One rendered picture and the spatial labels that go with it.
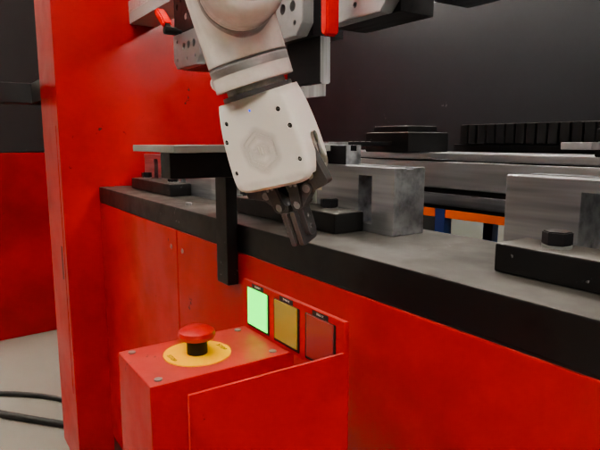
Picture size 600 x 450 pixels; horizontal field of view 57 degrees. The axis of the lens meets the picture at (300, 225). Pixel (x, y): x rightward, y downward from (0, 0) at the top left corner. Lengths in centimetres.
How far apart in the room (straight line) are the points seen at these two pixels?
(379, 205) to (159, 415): 41
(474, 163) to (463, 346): 51
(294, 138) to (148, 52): 124
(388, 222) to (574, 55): 60
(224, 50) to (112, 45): 118
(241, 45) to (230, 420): 34
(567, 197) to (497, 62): 75
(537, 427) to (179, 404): 32
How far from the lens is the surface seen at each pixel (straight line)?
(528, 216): 63
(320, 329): 55
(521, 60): 129
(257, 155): 58
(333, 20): 81
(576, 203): 60
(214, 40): 57
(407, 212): 78
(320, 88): 94
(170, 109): 177
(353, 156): 87
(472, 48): 137
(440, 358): 57
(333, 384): 53
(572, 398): 50
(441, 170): 105
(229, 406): 48
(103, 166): 170
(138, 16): 168
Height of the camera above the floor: 101
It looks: 9 degrees down
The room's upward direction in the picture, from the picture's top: straight up
